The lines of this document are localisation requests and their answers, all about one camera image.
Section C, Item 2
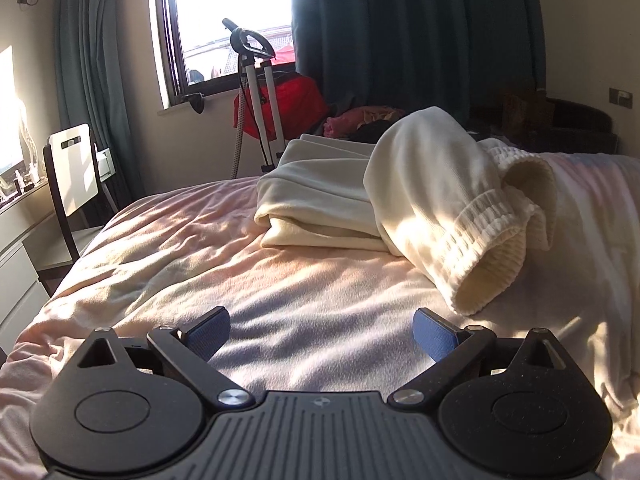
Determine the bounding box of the pile of clothes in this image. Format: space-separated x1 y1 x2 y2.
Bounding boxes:
322 105 406 143

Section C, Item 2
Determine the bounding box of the pastel bed sheet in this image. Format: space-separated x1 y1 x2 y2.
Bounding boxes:
1 154 639 479

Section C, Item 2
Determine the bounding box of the white dresser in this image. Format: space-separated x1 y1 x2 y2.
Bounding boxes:
0 180 54 354

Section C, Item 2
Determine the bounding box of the white-backed dark chair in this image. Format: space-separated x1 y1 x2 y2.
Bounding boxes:
25 124 117 295

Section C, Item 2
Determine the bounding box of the black armchair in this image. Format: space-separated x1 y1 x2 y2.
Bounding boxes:
470 79 621 155

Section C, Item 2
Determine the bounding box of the red bag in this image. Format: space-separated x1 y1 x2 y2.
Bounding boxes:
233 71 330 142

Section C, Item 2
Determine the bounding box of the teal left curtain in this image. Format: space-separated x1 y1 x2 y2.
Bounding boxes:
54 0 144 208

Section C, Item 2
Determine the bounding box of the teal curtain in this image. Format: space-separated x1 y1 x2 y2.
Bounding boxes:
54 0 144 208
292 0 546 122

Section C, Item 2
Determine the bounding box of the garment steamer stand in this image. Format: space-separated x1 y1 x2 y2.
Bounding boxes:
222 18 286 179

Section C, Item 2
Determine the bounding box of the teal right curtain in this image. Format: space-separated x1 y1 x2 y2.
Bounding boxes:
292 0 546 122

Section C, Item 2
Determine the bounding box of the window frame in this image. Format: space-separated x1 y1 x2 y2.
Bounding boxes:
150 0 295 105

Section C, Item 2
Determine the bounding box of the wall socket plate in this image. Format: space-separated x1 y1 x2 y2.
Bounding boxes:
608 88 634 110

